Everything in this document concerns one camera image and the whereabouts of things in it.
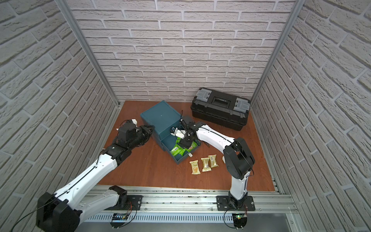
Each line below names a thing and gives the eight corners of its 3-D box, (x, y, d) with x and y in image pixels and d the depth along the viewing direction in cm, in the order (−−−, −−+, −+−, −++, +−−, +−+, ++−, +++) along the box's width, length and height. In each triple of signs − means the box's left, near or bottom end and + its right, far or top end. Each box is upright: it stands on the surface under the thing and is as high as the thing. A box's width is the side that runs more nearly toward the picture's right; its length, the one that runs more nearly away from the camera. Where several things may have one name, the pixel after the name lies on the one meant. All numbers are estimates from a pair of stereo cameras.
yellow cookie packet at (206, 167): (201, 171, 86) (202, 170, 84) (201, 159, 91) (201, 157, 89) (210, 171, 86) (211, 170, 84) (209, 159, 91) (210, 157, 89)
